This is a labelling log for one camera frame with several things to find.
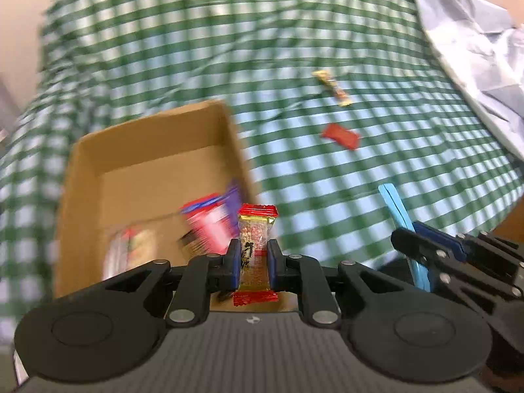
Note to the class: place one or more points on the gold wrapped candy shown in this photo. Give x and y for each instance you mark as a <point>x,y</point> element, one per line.
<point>332,86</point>

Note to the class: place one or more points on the grey white bed sheet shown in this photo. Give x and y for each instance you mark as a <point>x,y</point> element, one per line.
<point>479,37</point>

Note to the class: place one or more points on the cardboard box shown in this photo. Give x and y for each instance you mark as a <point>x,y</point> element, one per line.
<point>155,159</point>

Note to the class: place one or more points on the small red sachet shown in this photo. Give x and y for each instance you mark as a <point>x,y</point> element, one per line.
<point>340,136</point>

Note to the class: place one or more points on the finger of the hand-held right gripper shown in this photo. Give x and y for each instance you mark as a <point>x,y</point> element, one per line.
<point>434,260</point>
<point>442,239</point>

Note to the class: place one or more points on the clear snack packet red ends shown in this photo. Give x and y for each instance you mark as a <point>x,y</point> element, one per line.
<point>256,249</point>

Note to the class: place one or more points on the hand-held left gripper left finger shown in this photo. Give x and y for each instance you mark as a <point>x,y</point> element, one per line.
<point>234,264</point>

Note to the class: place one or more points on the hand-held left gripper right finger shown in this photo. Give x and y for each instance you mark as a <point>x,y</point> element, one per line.
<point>273,264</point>

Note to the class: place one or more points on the green checkered cloth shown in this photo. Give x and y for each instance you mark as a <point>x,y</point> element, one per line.
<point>266,37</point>

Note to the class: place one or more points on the light blue strip packet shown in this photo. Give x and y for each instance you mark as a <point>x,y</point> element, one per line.
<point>399,217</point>

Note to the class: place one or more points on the purple snack packet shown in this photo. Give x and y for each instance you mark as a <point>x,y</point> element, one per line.
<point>233,194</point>

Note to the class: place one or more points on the pale snack packet red print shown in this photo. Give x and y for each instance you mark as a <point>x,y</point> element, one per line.
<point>129,249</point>

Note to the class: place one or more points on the red snack packet blue edge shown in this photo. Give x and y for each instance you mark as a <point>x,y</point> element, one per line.
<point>206,223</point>

